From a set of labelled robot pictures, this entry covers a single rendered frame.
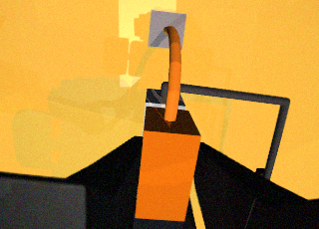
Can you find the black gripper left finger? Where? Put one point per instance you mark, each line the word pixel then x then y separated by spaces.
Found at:
pixel 99 196

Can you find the orange power cord with plug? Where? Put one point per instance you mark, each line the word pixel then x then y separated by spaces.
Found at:
pixel 170 148

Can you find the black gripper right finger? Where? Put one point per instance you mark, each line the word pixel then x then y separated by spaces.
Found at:
pixel 232 196

